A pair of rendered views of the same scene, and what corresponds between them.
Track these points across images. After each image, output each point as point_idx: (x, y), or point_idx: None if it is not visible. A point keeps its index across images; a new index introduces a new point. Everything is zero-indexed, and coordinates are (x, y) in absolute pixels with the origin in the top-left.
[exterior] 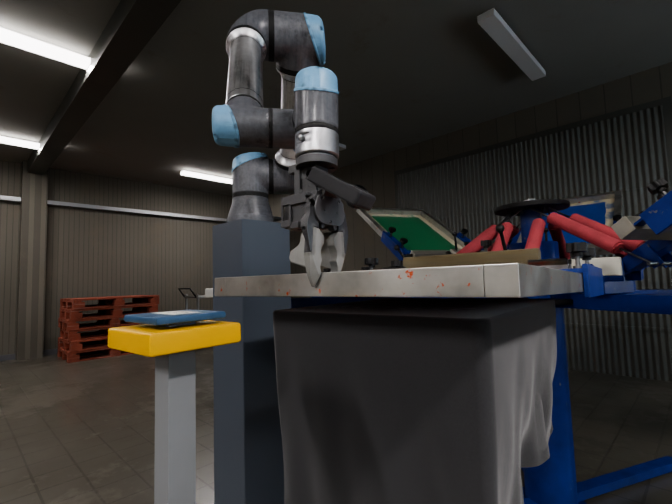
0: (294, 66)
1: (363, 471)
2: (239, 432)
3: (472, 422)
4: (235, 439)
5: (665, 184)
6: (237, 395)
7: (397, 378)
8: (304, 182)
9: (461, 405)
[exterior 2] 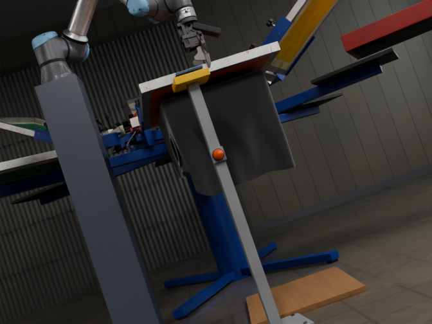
0: None
1: (234, 145)
2: (116, 214)
3: (269, 103)
4: (112, 221)
5: (256, 45)
6: (106, 191)
7: (239, 101)
8: (187, 29)
9: (263, 99)
